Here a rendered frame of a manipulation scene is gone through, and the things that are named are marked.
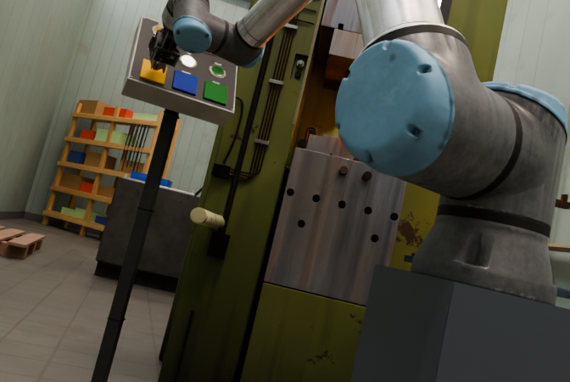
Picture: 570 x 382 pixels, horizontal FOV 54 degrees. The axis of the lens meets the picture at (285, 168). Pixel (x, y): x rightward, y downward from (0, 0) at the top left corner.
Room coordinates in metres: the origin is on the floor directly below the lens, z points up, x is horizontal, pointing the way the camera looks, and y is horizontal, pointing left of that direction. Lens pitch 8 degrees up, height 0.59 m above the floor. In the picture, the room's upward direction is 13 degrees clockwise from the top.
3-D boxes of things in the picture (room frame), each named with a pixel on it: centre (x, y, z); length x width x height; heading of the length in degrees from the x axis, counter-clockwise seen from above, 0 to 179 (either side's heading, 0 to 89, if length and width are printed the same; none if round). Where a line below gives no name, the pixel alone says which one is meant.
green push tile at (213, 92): (1.74, 0.27, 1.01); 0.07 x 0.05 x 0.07; 112
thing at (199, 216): (1.80, 0.19, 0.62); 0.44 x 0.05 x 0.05; 177
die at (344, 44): (2.08, -0.16, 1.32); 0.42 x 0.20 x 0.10; 177
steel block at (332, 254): (2.09, -0.22, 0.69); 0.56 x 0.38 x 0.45; 177
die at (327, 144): (2.08, -0.16, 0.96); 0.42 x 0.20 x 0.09; 177
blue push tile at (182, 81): (1.70, 0.36, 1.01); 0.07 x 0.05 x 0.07; 112
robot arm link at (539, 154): (0.78, -0.29, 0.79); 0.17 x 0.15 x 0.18; 125
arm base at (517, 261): (0.78, -0.30, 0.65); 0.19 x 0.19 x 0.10
